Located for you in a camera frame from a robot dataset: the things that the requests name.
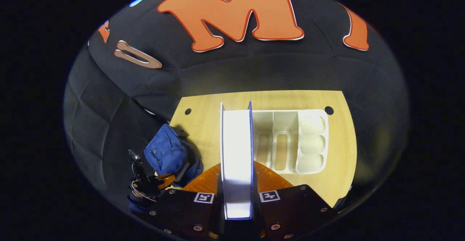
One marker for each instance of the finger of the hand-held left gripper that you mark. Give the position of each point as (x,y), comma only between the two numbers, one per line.
(166,181)

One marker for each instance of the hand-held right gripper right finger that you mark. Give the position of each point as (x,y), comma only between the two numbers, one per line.
(294,212)

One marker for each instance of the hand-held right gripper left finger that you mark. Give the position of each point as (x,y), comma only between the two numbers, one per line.
(181,212)

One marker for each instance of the blue schoolbag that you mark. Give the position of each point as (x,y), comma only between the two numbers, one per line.
(165,150)

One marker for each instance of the blue cover book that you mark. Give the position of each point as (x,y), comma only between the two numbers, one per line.
(237,154)

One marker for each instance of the white plastic bookshelf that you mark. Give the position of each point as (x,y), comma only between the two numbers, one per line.
(287,125)

